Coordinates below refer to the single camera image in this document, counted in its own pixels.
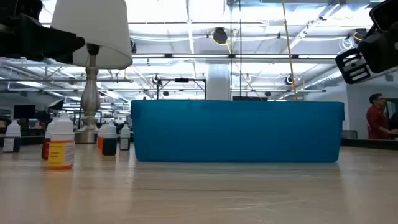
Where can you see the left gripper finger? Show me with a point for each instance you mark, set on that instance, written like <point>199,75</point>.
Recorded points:
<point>62,46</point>

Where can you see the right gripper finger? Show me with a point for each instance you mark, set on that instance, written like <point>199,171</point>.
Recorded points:
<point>340,67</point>

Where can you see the small white-label dark bottle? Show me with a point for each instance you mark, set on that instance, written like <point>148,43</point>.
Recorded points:
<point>125,143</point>
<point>12,143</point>

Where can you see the small orange dropper bottle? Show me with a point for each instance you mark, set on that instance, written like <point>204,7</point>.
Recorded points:
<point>100,143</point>

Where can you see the small red dropper bottle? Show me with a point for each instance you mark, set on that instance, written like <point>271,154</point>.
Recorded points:
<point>45,149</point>

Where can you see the small yellow-label orange bottle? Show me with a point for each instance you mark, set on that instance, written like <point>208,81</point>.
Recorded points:
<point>61,152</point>

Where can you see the small dark green dropper bottle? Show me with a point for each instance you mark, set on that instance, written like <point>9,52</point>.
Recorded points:
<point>109,146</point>

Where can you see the white shade silver table lamp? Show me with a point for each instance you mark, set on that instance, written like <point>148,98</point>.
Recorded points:
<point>93,31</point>

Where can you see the person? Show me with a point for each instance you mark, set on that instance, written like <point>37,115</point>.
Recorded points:
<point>376,121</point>

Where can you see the dark computer monitor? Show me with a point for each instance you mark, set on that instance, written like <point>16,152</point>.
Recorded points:
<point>24,111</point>

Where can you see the blue plastic bin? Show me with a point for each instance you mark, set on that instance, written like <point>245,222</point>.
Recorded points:
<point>236,130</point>

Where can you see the black round ceiling fixture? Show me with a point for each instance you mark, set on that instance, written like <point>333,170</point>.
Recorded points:
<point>219,35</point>

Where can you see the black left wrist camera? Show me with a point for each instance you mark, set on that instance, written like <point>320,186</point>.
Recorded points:
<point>18,7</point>

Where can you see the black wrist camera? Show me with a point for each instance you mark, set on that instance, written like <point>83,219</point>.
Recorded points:
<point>387,14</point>
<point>18,7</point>

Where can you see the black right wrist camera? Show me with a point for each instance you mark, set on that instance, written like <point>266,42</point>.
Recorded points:
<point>387,14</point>

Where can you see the black background rig frame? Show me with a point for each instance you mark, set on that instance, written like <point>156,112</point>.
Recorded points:
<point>182,80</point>

